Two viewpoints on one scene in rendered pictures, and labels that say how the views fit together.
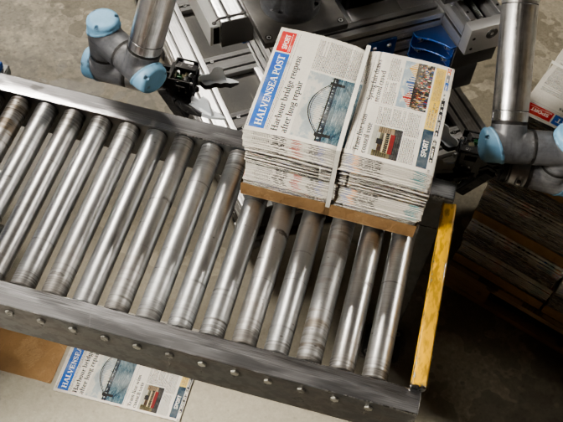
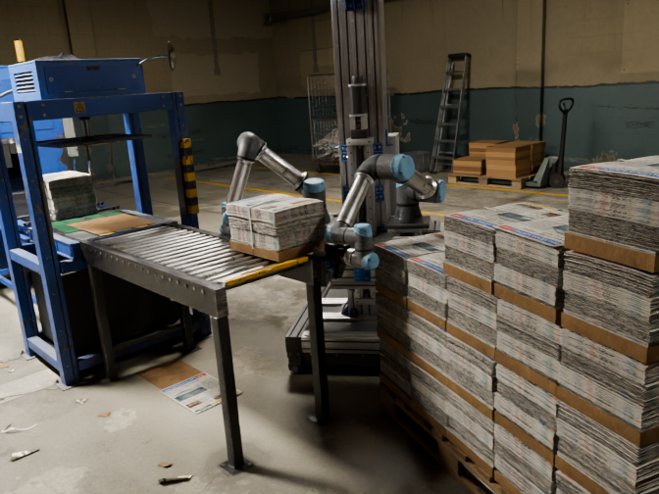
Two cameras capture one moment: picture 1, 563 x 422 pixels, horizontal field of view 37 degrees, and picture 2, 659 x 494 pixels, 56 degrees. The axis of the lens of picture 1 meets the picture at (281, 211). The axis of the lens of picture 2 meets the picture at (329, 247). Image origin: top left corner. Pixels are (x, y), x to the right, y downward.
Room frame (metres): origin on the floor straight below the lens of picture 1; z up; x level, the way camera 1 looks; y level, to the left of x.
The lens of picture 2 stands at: (-0.87, -2.07, 1.54)
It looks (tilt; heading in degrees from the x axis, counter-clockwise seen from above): 15 degrees down; 39
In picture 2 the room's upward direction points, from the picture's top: 4 degrees counter-clockwise
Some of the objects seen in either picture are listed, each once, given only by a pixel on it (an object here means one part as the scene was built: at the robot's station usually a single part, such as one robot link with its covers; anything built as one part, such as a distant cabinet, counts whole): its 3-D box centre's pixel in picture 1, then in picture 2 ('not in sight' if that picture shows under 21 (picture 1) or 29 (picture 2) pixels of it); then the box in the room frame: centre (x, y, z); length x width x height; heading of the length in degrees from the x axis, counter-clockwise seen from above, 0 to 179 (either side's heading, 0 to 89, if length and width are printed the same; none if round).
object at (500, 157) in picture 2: not in sight; (498, 162); (7.60, 1.60, 0.28); 1.20 x 0.83 x 0.57; 82
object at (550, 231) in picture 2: not in sight; (571, 227); (1.03, -1.49, 1.06); 0.37 x 0.28 x 0.01; 150
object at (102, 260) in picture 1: (122, 214); (187, 253); (0.96, 0.33, 0.77); 0.47 x 0.05 x 0.05; 172
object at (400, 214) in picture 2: not in sight; (408, 211); (1.84, -0.40, 0.87); 0.15 x 0.15 x 0.10
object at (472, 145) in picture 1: (481, 158); (338, 252); (1.20, -0.43, 0.81); 0.12 x 0.08 x 0.09; 82
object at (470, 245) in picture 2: not in sight; (510, 245); (1.17, -1.23, 0.95); 0.38 x 0.29 x 0.23; 152
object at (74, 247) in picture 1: (93, 207); (180, 251); (0.97, 0.40, 0.77); 0.47 x 0.05 x 0.05; 172
